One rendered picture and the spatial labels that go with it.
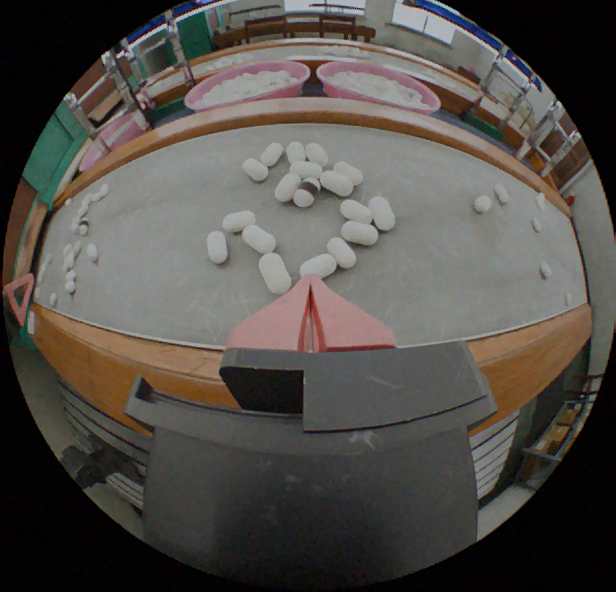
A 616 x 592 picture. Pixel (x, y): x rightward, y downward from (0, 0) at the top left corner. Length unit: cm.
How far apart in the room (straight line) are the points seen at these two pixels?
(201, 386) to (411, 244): 24
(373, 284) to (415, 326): 6
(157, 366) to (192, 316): 6
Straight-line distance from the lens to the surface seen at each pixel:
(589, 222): 450
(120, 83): 47
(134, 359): 25
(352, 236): 20
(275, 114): 34
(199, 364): 21
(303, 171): 24
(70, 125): 105
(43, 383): 178
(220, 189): 27
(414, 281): 23
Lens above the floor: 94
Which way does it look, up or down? 76 degrees down
